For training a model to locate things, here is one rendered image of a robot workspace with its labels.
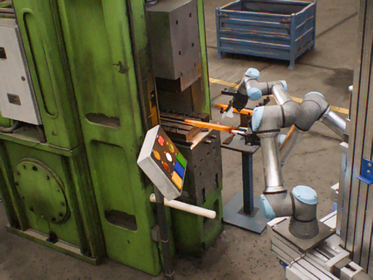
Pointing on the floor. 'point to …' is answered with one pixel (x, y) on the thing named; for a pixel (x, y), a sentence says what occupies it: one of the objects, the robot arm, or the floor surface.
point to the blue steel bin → (267, 28)
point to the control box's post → (163, 232)
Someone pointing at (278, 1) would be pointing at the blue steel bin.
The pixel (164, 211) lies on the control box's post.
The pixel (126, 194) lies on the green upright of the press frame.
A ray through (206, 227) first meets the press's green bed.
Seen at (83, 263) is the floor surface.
